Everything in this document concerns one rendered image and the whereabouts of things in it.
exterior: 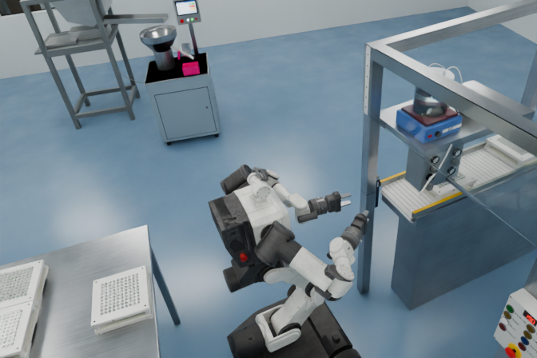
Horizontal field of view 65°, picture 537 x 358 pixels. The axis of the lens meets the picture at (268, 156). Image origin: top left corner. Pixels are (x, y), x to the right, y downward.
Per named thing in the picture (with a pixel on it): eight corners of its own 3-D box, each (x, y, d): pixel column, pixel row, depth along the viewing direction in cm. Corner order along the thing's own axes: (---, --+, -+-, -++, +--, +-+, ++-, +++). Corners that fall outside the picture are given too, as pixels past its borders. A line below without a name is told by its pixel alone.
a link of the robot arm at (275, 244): (284, 272, 157) (255, 250, 161) (287, 269, 166) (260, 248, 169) (301, 247, 158) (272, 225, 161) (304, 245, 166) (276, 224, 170)
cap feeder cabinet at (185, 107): (164, 148, 447) (144, 84, 402) (166, 121, 492) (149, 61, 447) (222, 138, 450) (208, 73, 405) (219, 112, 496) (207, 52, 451)
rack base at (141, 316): (149, 273, 202) (148, 270, 201) (153, 316, 183) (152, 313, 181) (97, 289, 198) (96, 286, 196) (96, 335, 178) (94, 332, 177)
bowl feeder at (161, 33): (148, 77, 414) (137, 40, 392) (150, 62, 443) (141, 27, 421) (196, 69, 417) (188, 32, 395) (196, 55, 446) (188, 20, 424)
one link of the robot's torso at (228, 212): (238, 292, 179) (224, 235, 158) (216, 239, 205) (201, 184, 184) (300, 266, 187) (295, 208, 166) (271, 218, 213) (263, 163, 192)
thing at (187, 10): (186, 61, 434) (172, 1, 397) (186, 58, 442) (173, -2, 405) (208, 58, 436) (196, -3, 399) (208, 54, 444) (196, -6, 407)
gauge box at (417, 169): (419, 192, 190) (424, 157, 179) (404, 179, 198) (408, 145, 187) (458, 177, 196) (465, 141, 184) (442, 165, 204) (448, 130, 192)
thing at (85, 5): (60, 152, 462) (-7, 16, 373) (80, 105, 548) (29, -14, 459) (188, 130, 471) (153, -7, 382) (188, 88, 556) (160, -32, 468)
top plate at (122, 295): (146, 267, 199) (145, 264, 198) (150, 310, 180) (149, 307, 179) (93, 283, 195) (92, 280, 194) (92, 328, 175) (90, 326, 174)
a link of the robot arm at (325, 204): (335, 185, 211) (312, 191, 209) (342, 197, 203) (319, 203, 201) (335, 204, 218) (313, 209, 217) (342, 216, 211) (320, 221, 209)
